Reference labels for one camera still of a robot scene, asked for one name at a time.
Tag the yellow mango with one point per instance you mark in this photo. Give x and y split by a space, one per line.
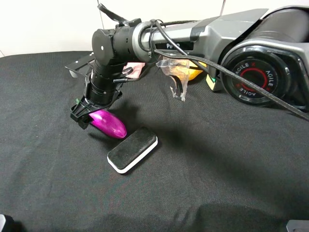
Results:
193 71

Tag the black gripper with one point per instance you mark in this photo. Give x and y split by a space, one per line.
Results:
100 91

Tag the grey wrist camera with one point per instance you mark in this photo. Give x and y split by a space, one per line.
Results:
81 68

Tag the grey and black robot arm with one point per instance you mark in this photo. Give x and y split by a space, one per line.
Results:
258 56

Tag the grey bottle with black cap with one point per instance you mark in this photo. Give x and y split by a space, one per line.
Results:
214 83

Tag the black tablecloth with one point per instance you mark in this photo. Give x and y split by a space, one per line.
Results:
219 166

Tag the pink towel with black band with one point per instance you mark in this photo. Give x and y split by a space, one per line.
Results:
133 70

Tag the clear plastic tape piece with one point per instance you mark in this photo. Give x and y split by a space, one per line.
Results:
178 71

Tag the purple eggplant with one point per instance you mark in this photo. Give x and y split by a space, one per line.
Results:
108 124

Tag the black and white eraser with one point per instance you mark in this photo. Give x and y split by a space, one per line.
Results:
132 150

